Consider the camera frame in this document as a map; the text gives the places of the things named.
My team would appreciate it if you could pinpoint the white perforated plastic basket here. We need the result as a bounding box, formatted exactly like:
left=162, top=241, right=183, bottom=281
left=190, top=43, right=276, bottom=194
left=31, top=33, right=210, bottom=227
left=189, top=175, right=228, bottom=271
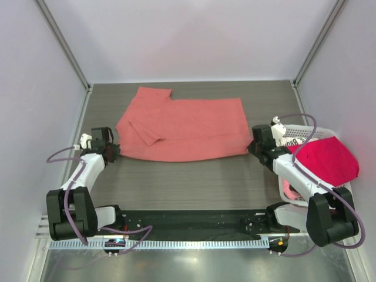
left=273, top=125, right=336, bottom=207

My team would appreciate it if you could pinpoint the cream printed t-shirt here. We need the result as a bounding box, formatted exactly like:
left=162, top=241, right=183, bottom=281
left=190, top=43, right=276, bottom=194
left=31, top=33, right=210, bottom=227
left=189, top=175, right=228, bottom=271
left=276, top=136, right=307, bottom=147

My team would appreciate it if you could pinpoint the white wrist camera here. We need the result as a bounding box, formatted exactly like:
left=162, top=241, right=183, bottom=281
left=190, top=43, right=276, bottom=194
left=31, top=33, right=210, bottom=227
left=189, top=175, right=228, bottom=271
left=73, top=133, right=92, bottom=150
left=270, top=116, right=287, bottom=141

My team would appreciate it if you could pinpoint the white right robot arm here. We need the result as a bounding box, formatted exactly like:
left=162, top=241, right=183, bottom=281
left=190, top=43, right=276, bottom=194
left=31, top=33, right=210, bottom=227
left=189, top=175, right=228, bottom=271
left=248, top=117, right=365, bottom=248

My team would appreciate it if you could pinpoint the salmon pink t-shirt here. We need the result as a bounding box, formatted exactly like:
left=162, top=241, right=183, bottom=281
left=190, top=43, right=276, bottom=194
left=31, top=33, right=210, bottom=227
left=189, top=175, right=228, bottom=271
left=116, top=87, right=251, bottom=162

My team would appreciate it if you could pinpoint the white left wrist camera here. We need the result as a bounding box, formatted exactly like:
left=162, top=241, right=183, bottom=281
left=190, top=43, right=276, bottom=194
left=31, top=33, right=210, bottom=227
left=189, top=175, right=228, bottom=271
left=73, top=133, right=92, bottom=150

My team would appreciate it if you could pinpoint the magenta t-shirt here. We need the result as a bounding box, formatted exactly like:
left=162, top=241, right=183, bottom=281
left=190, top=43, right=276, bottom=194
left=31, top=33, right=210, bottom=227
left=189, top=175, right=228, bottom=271
left=287, top=136, right=360, bottom=187

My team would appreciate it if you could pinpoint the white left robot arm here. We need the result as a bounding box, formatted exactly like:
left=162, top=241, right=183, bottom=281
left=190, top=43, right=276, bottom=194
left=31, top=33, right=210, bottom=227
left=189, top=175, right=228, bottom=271
left=46, top=127, right=125, bottom=245

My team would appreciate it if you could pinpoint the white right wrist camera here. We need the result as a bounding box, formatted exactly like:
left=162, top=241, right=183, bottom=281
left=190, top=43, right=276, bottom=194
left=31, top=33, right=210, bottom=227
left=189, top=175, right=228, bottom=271
left=270, top=116, right=287, bottom=141

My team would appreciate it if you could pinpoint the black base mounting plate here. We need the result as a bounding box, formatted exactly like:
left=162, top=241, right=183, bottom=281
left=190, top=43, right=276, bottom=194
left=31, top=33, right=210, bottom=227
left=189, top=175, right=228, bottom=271
left=112, top=209, right=300, bottom=241

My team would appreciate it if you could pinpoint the light pink garment in basket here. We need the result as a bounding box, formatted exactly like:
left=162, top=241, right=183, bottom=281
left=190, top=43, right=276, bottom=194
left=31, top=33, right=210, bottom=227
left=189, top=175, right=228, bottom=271
left=282, top=179, right=300, bottom=200

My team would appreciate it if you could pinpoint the white slotted cable duct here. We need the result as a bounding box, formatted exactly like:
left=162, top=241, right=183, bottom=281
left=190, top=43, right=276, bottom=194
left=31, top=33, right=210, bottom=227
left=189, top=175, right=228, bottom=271
left=49, top=237, right=270, bottom=250

